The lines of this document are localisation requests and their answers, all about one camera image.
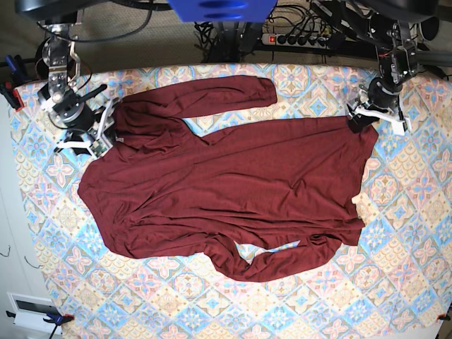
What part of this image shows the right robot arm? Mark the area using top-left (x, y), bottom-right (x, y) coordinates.
top-left (38, 18), bottom-right (107, 141)

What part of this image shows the white wall outlet box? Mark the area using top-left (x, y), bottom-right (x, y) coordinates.
top-left (7, 292), bottom-right (59, 334)

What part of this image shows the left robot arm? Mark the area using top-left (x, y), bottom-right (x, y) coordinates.
top-left (340, 1), bottom-right (418, 136)

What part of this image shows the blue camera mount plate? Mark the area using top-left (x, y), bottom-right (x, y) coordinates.
top-left (167, 0), bottom-right (277, 23)

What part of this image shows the blue orange clamp upper left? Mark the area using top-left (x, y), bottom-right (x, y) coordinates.
top-left (1, 54), bottom-right (25, 112)

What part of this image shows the patterned tile tablecloth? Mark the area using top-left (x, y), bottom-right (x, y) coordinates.
top-left (8, 76), bottom-right (451, 338)

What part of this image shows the blue orange clamp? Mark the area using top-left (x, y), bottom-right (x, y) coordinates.
top-left (6, 311), bottom-right (74, 338)
top-left (1, 54), bottom-right (25, 112)

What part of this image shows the orange clamp lower right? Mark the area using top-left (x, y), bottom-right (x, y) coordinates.
top-left (436, 314), bottom-right (451, 321)

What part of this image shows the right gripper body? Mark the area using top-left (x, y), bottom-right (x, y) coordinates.
top-left (38, 86), bottom-right (102, 133)

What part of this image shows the dark red t-shirt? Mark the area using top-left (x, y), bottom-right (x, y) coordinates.
top-left (78, 76), bottom-right (379, 282)

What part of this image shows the white power strip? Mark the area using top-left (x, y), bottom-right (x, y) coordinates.
top-left (261, 33), bottom-right (328, 49)

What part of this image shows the blue orange clamp lower left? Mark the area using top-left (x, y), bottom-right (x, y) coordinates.
top-left (6, 311), bottom-right (74, 338)

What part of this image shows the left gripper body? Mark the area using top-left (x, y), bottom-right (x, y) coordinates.
top-left (358, 77), bottom-right (403, 113)

